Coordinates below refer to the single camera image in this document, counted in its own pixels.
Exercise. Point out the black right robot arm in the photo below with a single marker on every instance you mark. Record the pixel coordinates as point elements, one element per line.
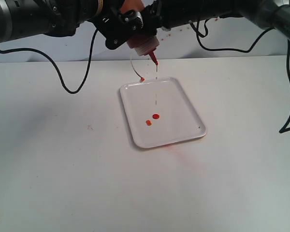
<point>264,14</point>

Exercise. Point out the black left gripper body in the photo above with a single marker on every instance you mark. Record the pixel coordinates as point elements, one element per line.
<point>116,27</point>

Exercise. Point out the red sauce drops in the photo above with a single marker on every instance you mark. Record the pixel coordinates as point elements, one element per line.
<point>155,116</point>

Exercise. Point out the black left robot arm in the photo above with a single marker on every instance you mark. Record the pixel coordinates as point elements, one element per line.
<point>60,18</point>

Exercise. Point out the red sauce squeeze bottle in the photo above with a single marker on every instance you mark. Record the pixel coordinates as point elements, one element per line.
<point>144,45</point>

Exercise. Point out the small orange-red block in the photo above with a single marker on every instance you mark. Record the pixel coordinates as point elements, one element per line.
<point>148,122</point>

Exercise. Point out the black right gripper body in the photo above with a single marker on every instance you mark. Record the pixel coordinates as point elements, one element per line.
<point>169,14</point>

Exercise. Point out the white rectangular plastic tray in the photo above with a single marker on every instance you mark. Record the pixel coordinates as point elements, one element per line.
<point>178,122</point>

